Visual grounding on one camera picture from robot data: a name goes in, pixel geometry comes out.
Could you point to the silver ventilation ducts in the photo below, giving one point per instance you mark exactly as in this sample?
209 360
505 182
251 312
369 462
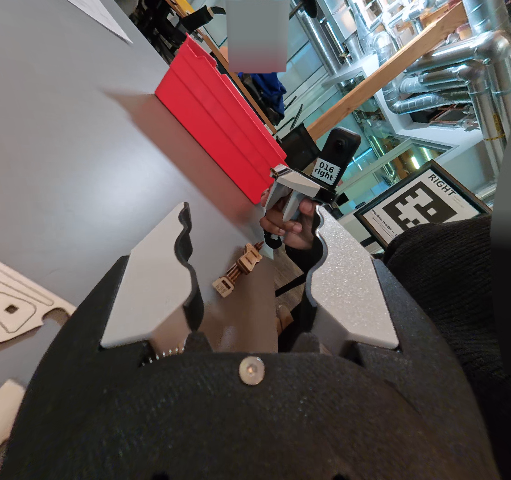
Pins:
459 68

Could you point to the black chair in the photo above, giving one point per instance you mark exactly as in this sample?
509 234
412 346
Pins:
299 144

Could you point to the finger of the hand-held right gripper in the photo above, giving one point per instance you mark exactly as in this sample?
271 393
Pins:
295 180

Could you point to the black framed sign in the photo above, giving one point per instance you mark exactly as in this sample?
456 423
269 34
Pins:
419 204

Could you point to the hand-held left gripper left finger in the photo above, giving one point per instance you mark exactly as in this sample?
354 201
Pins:
147 288

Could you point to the wooden puzzle sheet with cutouts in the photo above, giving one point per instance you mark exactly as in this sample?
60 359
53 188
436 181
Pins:
24 300

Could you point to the red storage bin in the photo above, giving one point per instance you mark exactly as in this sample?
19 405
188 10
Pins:
215 120

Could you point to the wooden beam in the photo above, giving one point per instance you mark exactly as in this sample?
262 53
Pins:
379 80

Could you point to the person's right hand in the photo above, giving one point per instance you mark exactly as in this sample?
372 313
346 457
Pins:
303 232

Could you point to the wooden model assembly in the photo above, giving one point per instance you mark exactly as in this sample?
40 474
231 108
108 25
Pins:
239 268

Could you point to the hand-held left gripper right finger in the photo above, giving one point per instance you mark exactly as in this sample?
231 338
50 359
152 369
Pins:
351 288

